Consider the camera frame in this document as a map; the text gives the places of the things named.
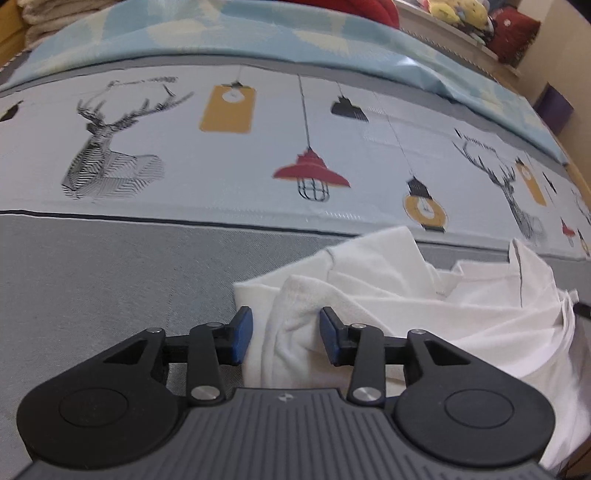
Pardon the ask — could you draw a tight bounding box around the red knitted cloth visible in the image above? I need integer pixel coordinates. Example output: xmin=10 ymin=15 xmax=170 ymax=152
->
xmin=295 ymin=0 xmax=400 ymax=29

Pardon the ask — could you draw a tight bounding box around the light blue patterned quilt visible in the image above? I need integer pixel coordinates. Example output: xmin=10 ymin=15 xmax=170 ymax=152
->
xmin=0 ymin=0 xmax=573 ymax=167

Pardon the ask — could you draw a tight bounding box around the wooden bed frame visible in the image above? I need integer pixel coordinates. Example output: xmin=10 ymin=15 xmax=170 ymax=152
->
xmin=0 ymin=11 xmax=29 ymax=72

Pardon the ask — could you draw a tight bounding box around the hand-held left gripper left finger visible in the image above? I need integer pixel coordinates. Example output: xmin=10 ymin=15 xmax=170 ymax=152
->
xmin=90 ymin=305 xmax=254 ymax=408

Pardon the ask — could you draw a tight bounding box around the white t-shirt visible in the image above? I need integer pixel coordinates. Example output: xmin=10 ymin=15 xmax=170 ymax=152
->
xmin=233 ymin=225 xmax=591 ymax=477

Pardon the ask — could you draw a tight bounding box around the cream knitted blanket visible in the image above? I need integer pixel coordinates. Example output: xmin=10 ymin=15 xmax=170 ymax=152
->
xmin=18 ymin=0 xmax=123 ymax=43

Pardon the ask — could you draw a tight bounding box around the yellow plush toy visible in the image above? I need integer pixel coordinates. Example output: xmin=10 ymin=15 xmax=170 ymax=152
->
xmin=426 ymin=0 xmax=491 ymax=32

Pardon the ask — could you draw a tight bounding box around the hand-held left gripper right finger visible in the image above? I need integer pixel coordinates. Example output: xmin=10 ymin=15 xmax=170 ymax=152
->
xmin=318 ymin=305 xmax=465 ymax=408

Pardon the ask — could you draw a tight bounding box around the dark red cushion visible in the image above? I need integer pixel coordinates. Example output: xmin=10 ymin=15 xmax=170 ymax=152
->
xmin=488 ymin=6 xmax=542 ymax=64

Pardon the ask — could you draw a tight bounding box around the purple box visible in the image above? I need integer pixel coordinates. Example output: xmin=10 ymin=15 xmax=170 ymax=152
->
xmin=537 ymin=82 xmax=576 ymax=136

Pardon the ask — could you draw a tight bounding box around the grey printed bed sheet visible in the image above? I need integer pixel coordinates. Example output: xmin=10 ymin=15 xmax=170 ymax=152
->
xmin=0 ymin=53 xmax=591 ymax=480

